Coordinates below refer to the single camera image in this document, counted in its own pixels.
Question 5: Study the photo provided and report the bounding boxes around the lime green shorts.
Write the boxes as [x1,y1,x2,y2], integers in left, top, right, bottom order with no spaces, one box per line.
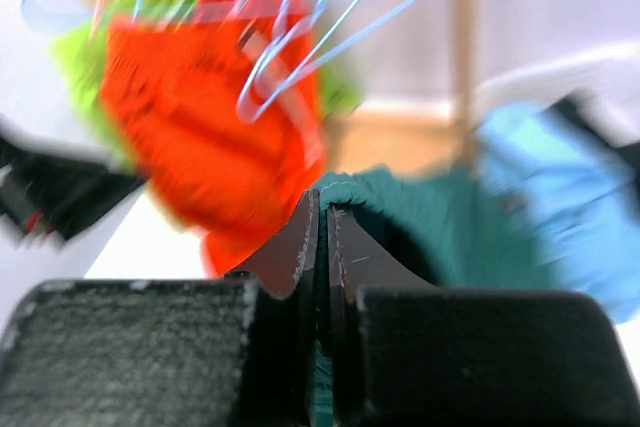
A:
[52,0,363,170]

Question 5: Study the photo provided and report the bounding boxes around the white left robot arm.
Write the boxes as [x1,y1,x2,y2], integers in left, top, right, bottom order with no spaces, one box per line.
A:
[1,120,147,244]

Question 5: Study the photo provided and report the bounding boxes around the white plastic basket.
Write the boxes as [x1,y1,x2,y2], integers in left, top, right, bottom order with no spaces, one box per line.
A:
[471,41,639,128]

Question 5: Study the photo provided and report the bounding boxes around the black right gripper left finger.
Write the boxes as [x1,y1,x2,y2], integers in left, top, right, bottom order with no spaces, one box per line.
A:
[1,192,319,426]

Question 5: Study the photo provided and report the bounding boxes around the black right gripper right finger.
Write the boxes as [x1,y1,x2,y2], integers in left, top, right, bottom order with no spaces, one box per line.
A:
[327,208,639,426]

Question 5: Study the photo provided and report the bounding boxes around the orange shorts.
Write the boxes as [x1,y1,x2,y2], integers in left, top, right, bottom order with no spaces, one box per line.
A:
[101,6,326,277]

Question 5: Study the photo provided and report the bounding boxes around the wooden clothes rack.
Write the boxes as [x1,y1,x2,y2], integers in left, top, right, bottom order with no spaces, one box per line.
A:
[39,0,491,178]

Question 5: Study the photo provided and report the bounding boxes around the teal shorts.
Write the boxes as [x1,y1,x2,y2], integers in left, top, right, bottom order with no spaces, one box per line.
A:
[314,169,558,426]

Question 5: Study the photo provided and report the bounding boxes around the light blue shorts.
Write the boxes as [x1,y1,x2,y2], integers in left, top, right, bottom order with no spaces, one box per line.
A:
[476,97,639,323]

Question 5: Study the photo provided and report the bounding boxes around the dark navy shorts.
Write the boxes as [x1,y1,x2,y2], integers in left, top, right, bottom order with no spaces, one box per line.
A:
[547,89,639,189]

